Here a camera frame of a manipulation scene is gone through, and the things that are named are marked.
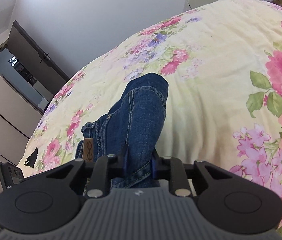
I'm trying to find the blue denim jeans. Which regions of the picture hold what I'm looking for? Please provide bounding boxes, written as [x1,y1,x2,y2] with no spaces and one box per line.
[81,73,169,189]

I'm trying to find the dark brown bedroom door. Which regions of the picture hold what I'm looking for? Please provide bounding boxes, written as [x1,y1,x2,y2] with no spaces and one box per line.
[6,21,70,95]

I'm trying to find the small black cloth item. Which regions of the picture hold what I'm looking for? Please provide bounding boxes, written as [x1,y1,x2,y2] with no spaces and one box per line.
[24,148,38,168]

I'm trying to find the floral yellow bed quilt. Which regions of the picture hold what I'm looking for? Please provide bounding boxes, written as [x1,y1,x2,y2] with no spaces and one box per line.
[16,0,282,239]

